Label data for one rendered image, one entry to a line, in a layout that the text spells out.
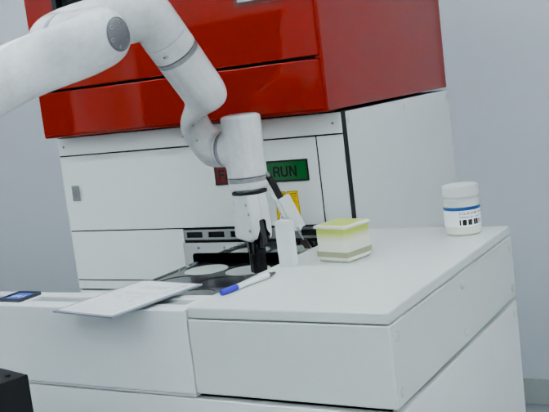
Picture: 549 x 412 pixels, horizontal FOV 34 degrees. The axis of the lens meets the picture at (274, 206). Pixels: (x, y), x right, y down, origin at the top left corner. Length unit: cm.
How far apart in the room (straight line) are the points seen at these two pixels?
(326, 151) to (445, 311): 60
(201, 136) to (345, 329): 72
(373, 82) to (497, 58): 129
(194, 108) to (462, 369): 71
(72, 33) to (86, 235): 97
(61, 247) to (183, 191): 243
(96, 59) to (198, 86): 29
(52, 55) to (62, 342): 50
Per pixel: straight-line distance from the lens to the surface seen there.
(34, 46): 153
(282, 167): 203
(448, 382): 152
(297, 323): 135
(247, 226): 188
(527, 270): 345
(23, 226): 472
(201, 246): 217
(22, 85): 151
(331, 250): 165
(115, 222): 233
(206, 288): 186
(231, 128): 186
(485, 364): 170
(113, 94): 221
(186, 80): 175
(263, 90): 198
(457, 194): 177
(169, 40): 172
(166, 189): 222
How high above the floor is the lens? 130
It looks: 8 degrees down
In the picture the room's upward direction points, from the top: 7 degrees counter-clockwise
